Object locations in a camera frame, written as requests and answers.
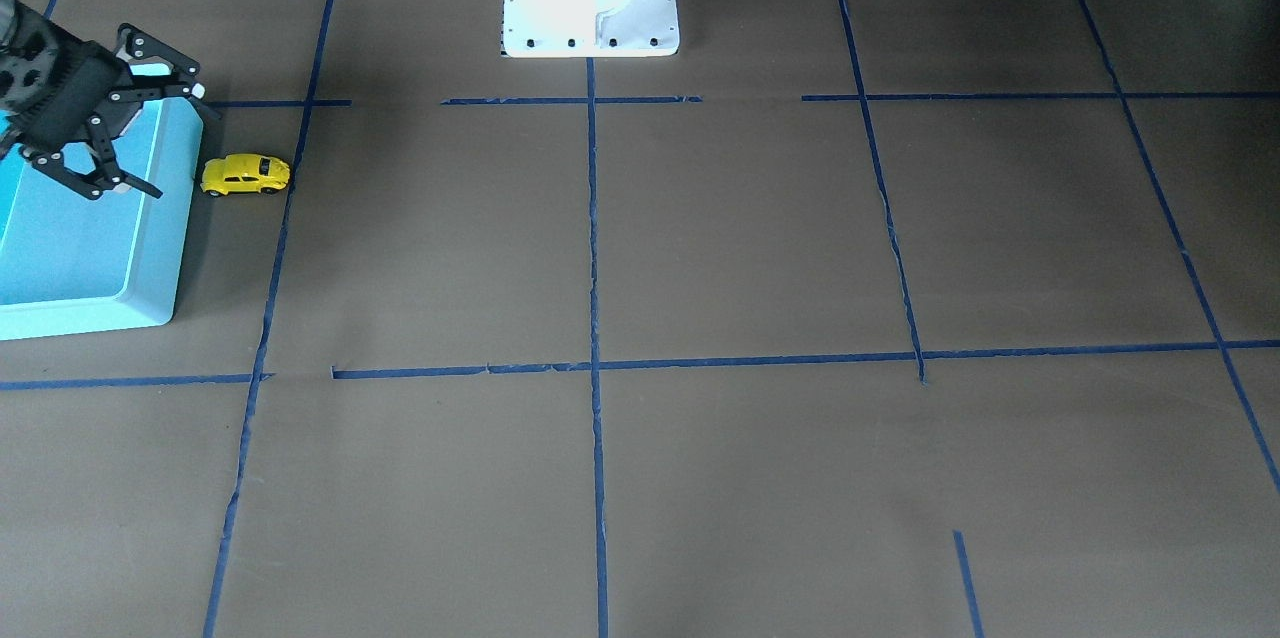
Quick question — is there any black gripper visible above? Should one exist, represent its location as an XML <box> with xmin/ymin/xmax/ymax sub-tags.
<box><xmin>3</xmin><ymin>13</ymin><xmax>219</xmax><ymax>201</ymax></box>

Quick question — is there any yellow beetle toy car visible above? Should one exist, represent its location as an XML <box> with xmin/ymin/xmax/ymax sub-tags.
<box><xmin>200</xmin><ymin>152</ymin><xmax>292</xmax><ymax>197</ymax></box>

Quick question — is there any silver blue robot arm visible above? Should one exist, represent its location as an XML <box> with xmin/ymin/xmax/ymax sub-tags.
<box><xmin>1</xmin><ymin>0</ymin><xmax>215</xmax><ymax>200</ymax></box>

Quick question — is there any turquoise plastic storage bin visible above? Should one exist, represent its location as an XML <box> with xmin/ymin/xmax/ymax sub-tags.
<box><xmin>1</xmin><ymin>97</ymin><xmax>204</xmax><ymax>339</ymax></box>

